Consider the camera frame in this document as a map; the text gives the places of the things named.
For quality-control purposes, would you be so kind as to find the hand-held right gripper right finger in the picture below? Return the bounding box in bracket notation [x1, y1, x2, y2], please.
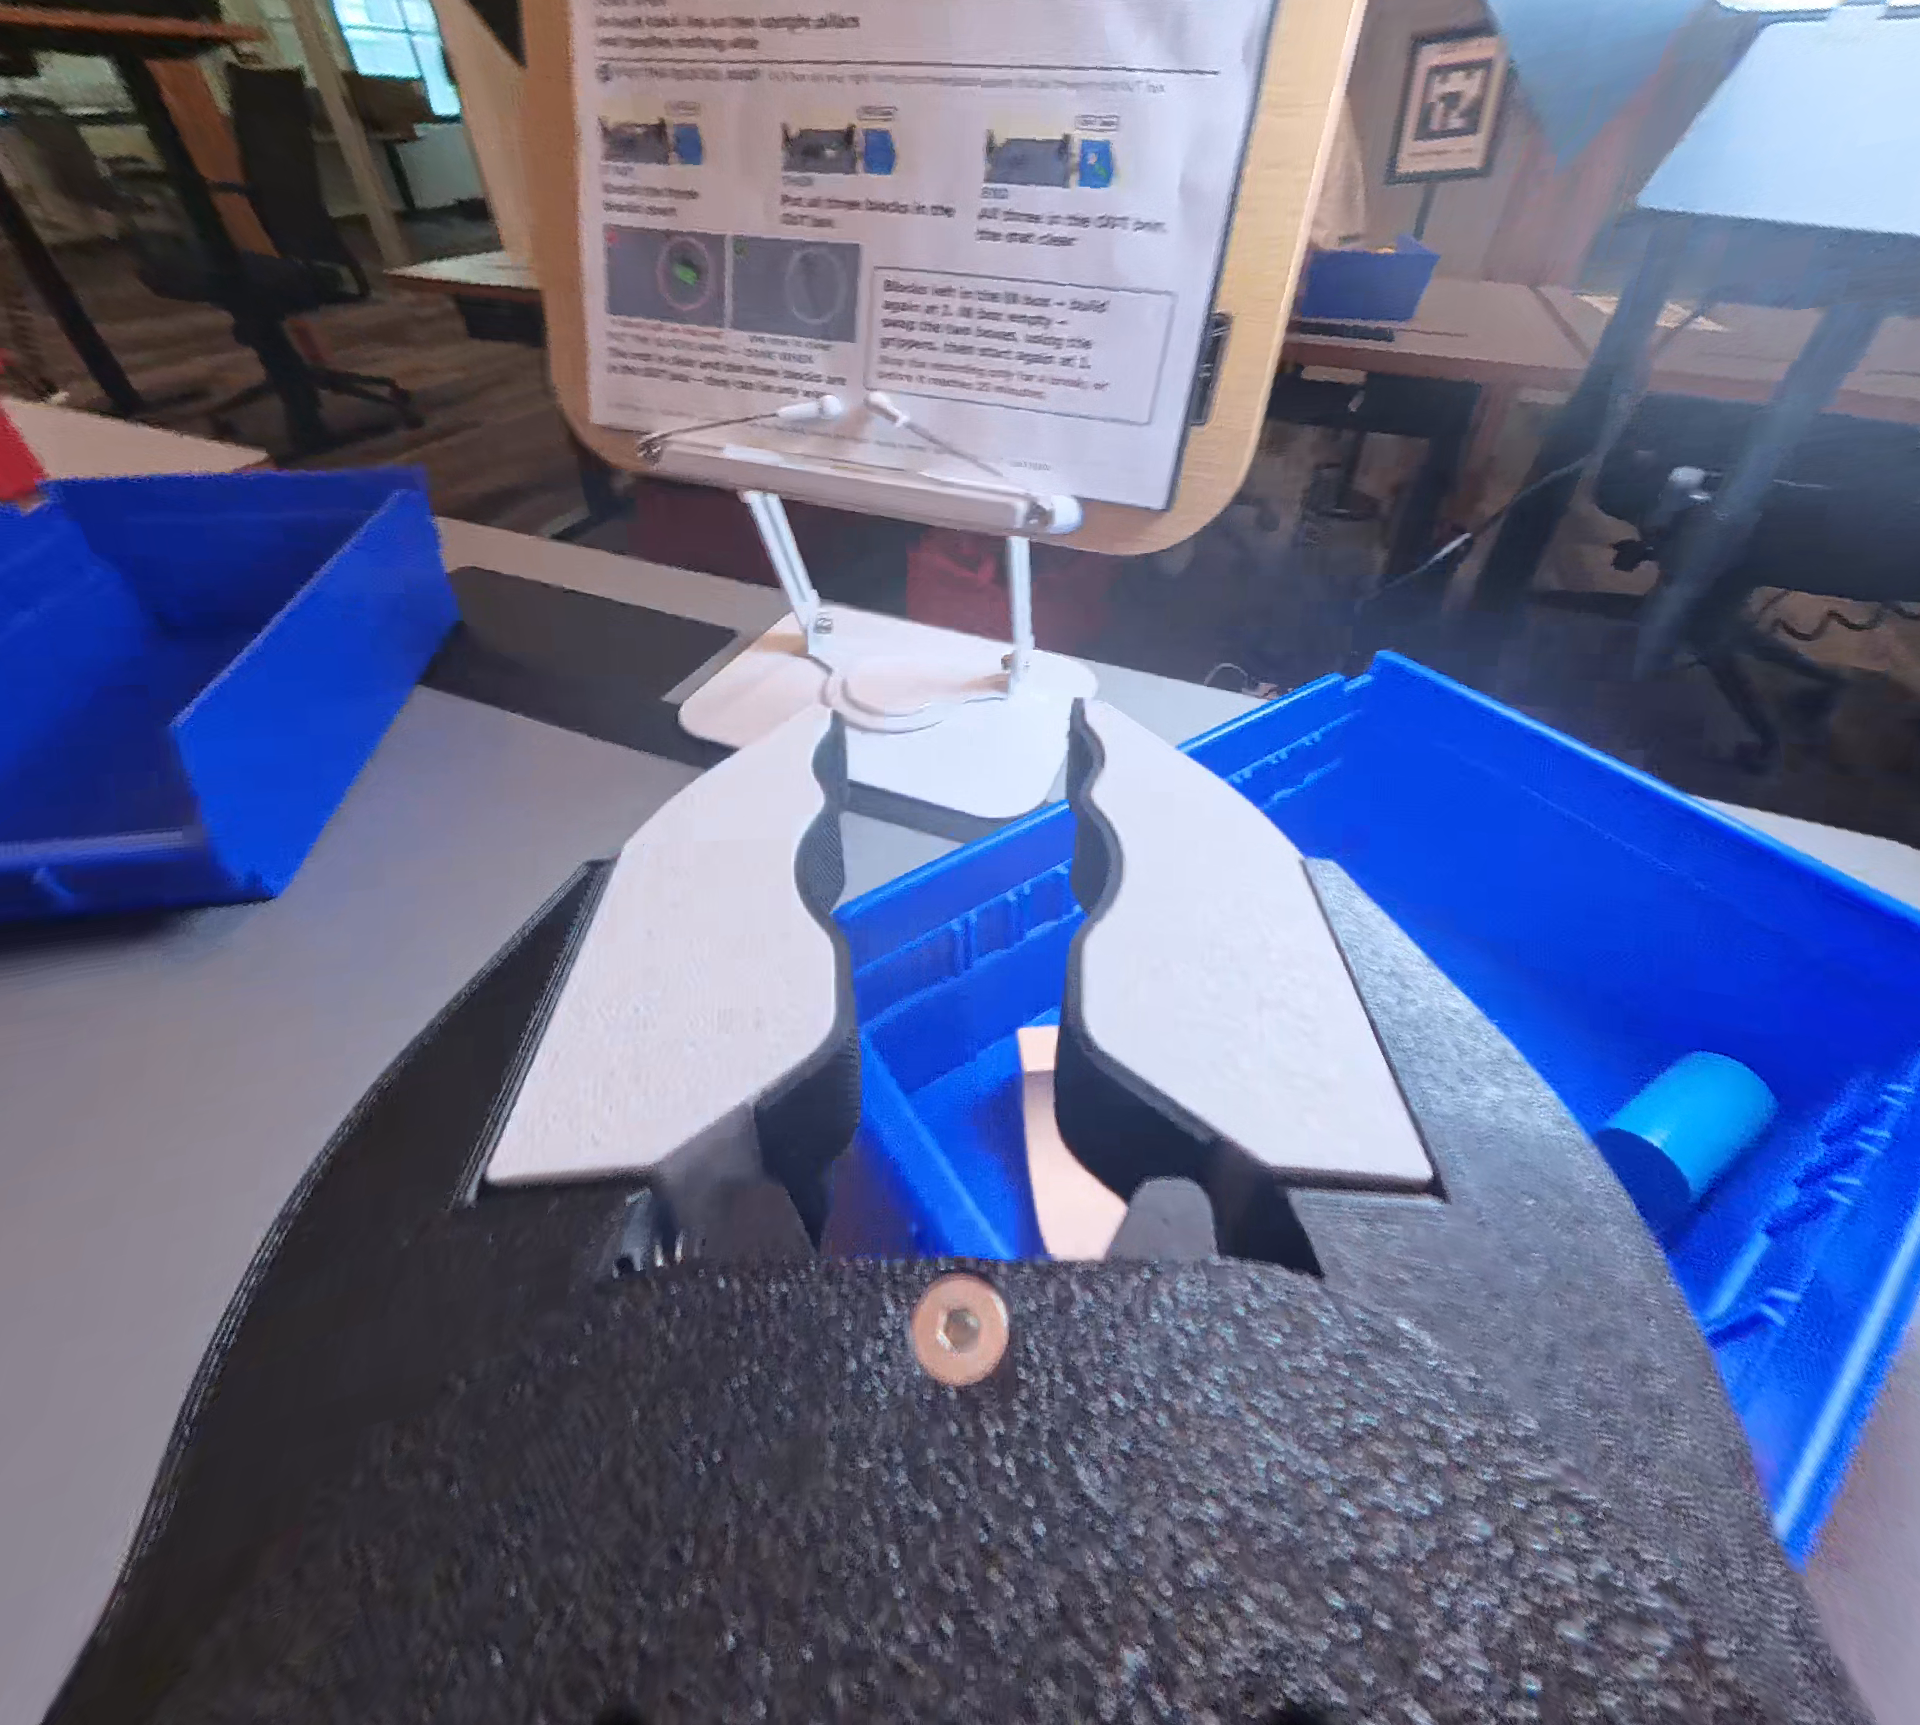
[1057, 702, 1438, 1254]

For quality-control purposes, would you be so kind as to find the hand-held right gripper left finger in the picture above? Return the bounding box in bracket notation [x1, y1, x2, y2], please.
[489, 705, 867, 1254]

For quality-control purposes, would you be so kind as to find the blue plastic bin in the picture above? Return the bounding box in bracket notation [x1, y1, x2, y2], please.
[0, 466, 462, 930]
[837, 652, 1920, 1563]

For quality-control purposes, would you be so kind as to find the pale wooden block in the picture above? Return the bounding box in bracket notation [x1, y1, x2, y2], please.
[1016, 1022, 1132, 1263]

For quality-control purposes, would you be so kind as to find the blue wooden cylinder block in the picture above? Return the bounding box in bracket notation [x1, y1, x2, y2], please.
[1597, 1052, 1781, 1235]

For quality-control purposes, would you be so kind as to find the small blue bin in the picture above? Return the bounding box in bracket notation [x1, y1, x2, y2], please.
[1298, 242, 1442, 324]

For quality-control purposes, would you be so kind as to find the instruction sheet on stand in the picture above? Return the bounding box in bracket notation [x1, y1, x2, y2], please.
[528, 0, 1378, 556]

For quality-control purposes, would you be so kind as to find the black office chair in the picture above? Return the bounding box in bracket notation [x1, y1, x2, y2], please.
[137, 60, 427, 454]

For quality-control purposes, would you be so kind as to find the framed marker tag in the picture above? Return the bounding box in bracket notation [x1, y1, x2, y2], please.
[1386, 31, 1509, 185]

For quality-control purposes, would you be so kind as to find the printed instruction sheet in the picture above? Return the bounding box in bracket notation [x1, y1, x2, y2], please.
[564, 0, 1321, 513]

